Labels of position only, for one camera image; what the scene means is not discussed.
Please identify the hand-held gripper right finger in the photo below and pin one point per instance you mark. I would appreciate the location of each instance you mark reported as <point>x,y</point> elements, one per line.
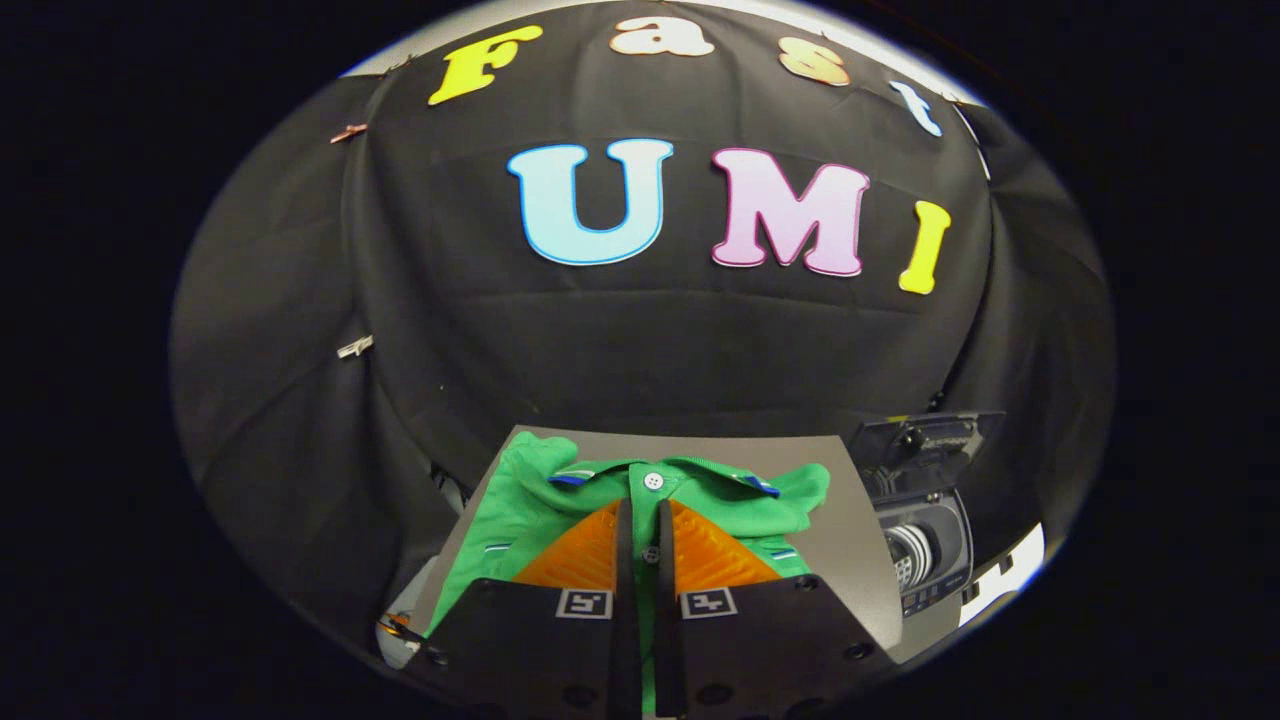
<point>667,620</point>

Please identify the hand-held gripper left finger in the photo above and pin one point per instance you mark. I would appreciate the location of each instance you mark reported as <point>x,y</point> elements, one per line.
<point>625,600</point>

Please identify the green polo shirt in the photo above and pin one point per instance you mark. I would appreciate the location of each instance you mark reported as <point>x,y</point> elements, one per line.
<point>530,510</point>

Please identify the grey top-load washing machine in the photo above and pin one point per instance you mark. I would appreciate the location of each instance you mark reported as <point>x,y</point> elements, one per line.
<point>945,550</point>

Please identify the grey cabinet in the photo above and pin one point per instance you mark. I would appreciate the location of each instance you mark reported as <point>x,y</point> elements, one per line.
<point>850,540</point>

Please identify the black backdrop cloth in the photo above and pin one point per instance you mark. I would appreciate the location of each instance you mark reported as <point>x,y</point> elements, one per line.
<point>650,340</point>

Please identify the white panel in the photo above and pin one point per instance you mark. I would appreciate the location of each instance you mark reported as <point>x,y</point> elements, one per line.
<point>1010,575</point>

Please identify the silver clip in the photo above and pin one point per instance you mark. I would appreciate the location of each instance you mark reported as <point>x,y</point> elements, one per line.
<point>355,346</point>

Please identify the copper clip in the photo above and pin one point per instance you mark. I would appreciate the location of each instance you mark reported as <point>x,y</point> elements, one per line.
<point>348,132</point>

